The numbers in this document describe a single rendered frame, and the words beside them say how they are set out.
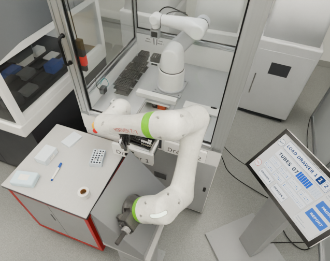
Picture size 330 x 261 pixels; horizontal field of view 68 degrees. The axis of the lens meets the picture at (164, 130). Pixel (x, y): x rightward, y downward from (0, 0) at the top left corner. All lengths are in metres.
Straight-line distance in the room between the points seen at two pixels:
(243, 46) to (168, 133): 0.50
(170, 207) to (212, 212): 1.34
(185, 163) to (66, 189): 0.87
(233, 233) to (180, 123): 1.61
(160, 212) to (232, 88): 0.67
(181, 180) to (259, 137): 2.06
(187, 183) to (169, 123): 0.38
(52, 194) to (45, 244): 0.81
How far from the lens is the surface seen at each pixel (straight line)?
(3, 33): 1.75
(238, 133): 3.09
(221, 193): 2.55
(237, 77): 1.22
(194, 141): 1.08
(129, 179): 1.30
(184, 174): 1.16
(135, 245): 1.33
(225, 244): 2.32
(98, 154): 1.78
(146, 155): 1.58
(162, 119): 0.92
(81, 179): 1.73
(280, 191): 1.49
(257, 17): 1.09
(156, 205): 1.10
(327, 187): 1.43
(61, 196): 1.70
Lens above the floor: 2.18
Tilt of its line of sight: 48 degrees down
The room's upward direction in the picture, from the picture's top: 3 degrees clockwise
